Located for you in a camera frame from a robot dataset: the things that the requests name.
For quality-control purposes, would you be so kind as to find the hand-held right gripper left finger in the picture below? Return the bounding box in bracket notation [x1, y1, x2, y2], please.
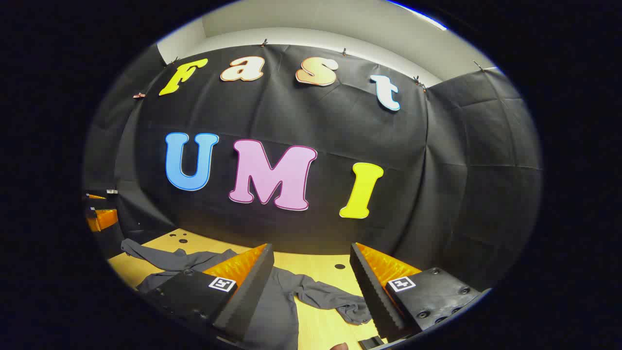
[143, 243, 276, 342]

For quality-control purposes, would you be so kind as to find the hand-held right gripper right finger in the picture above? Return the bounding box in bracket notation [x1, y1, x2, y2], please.
[349, 242, 483, 343]

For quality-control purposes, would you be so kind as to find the grey button shirt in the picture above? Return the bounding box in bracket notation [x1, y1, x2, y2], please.
[121, 238, 373, 350]

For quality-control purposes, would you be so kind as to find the black backdrop cloth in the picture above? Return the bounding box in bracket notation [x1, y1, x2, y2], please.
[83, 43, 543, 292]

